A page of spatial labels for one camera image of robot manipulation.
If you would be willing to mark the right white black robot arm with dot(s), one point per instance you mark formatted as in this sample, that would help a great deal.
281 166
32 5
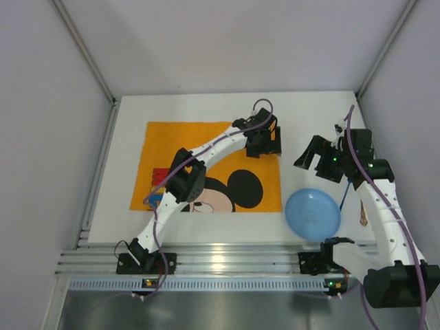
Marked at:
399 276

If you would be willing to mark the slotted cable duct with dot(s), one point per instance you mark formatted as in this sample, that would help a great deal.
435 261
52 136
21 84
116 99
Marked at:
209 284

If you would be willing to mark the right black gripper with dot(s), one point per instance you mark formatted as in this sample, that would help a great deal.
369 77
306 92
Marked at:
325 165

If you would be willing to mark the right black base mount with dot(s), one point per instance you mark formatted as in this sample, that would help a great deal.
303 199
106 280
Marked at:
317 263

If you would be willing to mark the gold spoon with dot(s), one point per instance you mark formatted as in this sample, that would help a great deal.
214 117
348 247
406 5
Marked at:
363 219

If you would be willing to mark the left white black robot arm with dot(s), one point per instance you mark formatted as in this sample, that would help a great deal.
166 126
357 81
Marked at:
183 184

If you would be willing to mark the aluminium rail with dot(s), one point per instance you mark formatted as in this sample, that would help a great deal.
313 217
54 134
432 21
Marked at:
208 259

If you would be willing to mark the right aluminium frame post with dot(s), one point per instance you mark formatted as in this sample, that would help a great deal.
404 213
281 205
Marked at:
387 46

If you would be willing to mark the blue metallic fork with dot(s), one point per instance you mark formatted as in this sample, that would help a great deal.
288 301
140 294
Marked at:
346 191

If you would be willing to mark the aluminium frame post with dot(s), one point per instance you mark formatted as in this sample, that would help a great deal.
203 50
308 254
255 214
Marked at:
81 46
387 46

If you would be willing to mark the orange cartoon mouse placemat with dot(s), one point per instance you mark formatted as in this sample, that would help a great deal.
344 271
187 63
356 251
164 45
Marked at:
237 183

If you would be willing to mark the left aluminium frame post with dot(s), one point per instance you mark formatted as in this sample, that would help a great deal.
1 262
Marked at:
81 46

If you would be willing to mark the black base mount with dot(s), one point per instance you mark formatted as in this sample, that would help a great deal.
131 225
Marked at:
127 266
317 263

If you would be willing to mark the blue plastic plate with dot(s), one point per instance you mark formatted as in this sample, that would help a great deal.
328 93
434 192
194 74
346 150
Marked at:
312 214

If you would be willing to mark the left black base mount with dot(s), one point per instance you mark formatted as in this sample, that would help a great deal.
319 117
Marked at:
127 266

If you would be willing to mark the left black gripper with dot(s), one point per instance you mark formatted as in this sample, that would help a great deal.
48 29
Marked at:
262 147

